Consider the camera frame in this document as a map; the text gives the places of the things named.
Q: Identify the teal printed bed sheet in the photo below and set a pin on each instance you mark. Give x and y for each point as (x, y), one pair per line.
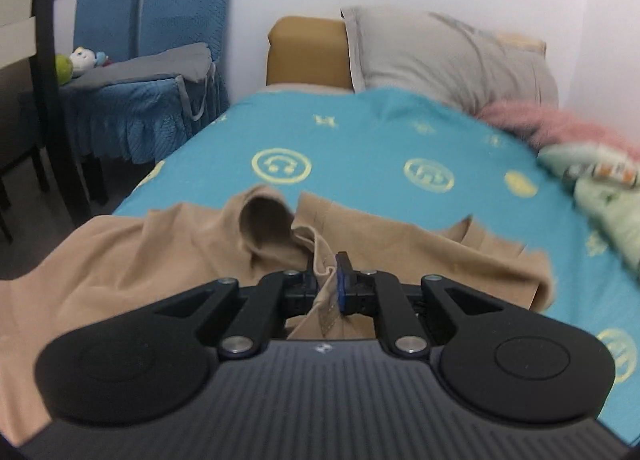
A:
(380, 160)

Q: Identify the tan garment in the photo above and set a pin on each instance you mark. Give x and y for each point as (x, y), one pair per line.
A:
(150, 260)

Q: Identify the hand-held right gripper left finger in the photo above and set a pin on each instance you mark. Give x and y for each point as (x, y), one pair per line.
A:
(306, 285)

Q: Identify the blue covered chair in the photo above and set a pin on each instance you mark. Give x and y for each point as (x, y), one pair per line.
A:
(107, 5)
(170, 90)

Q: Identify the tan headboard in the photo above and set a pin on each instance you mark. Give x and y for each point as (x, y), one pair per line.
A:
(307, 53)

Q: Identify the white plush toy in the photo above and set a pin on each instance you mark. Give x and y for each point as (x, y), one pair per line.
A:
(84, 59)

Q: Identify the grey pillow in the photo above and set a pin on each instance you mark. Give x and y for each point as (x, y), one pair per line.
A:
(450, 60)

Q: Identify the grey seat cushion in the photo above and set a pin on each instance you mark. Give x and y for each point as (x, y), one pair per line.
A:
(145, 68)

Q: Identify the light green printed blanket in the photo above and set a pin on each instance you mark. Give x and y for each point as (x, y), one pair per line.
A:
(607, 190)

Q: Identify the green plush toy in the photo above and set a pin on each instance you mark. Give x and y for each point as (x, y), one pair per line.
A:
(64, 68)

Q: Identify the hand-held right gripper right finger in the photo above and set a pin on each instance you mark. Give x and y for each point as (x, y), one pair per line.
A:
(343, 285)

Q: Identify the pink fluffy blanket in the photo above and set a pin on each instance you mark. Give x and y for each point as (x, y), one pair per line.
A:
(550, 125)

